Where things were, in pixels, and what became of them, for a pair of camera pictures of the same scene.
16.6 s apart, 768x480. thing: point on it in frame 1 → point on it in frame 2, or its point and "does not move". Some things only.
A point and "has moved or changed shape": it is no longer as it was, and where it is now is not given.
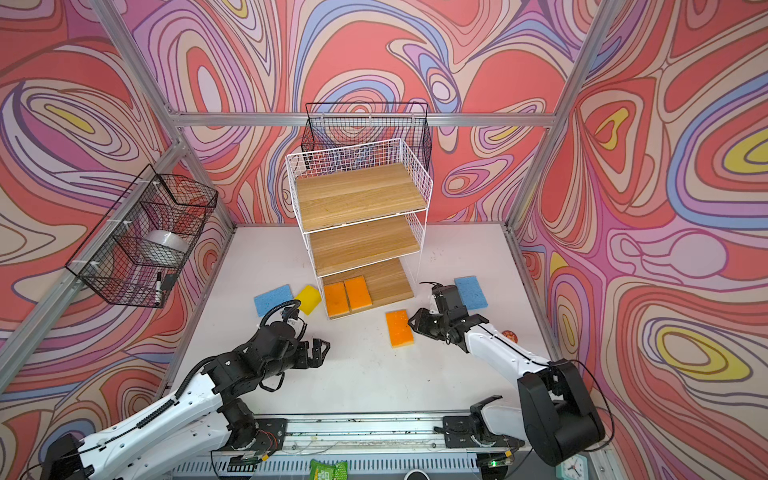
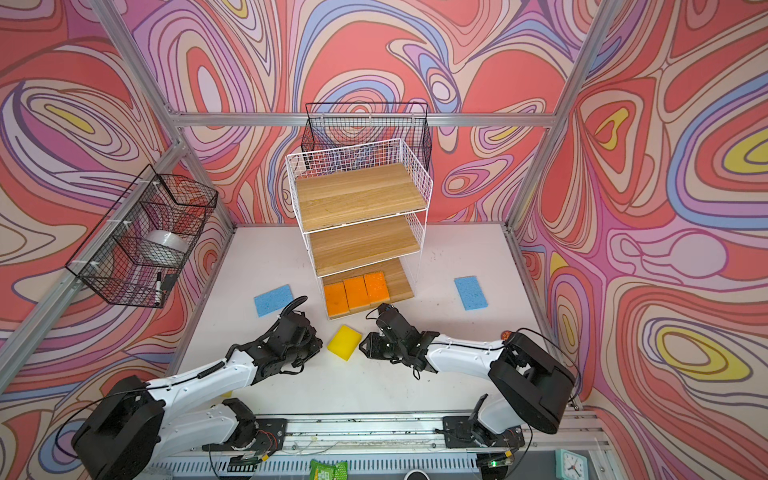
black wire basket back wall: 337,125 does not move
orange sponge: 400,334 has moved or changed shape
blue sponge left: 268,299 does not move
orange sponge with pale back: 336,299 does not move
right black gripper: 422,316 → 372,346
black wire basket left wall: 138,247 does not move
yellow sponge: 309,298 → 344,342
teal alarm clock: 574,468 does not move
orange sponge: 358,293 does not move
